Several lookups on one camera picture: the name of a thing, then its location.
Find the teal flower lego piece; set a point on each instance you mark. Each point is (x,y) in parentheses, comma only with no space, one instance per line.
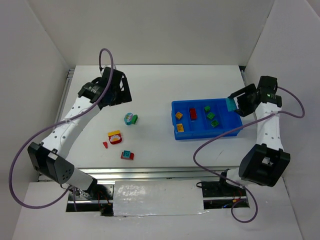
(128,118)

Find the green teal lego stack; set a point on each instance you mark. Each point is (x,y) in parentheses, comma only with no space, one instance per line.
(214,123)

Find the red teal lego stack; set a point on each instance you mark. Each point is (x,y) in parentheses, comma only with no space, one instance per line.
(127,155)

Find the yellow lego plate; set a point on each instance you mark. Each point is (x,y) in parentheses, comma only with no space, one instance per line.
(180,128)

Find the yellow face lego brick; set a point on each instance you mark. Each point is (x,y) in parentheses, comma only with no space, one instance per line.
(178,115)

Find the green square lego brick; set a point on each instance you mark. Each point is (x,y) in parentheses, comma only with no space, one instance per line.
(210,115)

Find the white foam board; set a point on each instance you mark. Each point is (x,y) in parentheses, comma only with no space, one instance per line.
(157,198)

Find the red yellow lego brick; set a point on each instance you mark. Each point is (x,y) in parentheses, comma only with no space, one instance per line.
(193,114)

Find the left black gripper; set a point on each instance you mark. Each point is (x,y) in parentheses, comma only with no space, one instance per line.
(125,88)

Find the small green lego brick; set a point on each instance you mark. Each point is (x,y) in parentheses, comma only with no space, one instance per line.
(207,108)

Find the teal rectangular lego brick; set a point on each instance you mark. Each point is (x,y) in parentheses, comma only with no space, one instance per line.
(231,104)

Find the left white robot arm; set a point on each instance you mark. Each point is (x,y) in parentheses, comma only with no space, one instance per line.
(50,156)

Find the green rounded lego piece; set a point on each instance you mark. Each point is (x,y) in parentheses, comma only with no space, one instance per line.
(134,119)

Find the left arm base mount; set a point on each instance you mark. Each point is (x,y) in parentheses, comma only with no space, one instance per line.
(101,203)

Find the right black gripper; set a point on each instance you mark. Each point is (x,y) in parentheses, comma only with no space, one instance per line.
(243,99)

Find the small red slope lego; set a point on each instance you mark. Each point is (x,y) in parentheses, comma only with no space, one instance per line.
(105,144)

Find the blue plastic sorting bin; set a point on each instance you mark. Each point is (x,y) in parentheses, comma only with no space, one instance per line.
(201,128)

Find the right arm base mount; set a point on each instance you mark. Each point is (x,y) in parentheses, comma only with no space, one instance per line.
(221,195)

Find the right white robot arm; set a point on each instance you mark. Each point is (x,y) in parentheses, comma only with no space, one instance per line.
(266,161)

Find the red yellow flower lego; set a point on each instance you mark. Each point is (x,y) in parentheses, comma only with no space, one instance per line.
(115,137)

